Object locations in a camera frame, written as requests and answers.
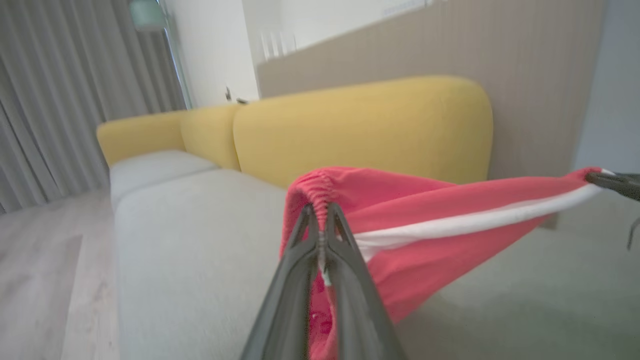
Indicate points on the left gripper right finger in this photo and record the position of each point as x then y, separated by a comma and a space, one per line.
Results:
355, 310

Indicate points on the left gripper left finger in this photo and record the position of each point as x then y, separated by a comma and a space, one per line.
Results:
290, 300

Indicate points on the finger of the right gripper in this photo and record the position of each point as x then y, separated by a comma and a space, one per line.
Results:
622, 184

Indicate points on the red Bulls basketball shorts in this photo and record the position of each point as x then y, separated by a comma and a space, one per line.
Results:
400, 200

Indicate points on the large grey sofa seat cushion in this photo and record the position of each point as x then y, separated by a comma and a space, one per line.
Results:
200, 250

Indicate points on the wide yellow sofa backrest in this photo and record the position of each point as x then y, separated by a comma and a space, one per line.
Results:
360, 130

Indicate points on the narrow yellow sofa backrest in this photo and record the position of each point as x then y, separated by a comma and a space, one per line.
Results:
210, 135

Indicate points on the grey sofa back cushion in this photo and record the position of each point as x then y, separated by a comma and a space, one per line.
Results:
150, 170

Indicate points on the yellow sofa armrest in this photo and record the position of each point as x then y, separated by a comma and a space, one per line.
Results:
140, 135

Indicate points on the grey pleated curtain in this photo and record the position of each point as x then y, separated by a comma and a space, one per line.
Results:
60, 100

